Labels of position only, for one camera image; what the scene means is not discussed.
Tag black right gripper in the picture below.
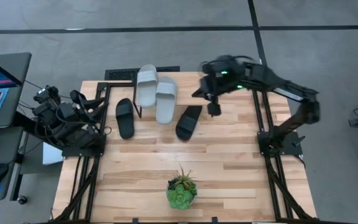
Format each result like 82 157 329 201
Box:
192 83 226 118

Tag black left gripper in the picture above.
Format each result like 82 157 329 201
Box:
60 89 109 124

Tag black slide sandal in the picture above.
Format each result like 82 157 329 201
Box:
115 98 135 140
175 105 204 142

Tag grey slide sandal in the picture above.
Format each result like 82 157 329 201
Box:
136 63 158 109
155 76 179 126

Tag black floor vent grate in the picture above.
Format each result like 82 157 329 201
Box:
104 65 181 82

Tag white paper sheet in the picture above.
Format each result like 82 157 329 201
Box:
42 142 65 166

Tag grey desk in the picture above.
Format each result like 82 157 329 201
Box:
0 52 32 203

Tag white geometric concrete planter pot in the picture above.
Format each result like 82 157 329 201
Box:
165 179 198 210

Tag green succulent plant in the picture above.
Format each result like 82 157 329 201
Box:
167 164 198 210

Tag wooden shelf with black frame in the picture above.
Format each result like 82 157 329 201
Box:
132 71 213 119

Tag black aluminium rig frame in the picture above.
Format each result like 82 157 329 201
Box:
53 80 318 224

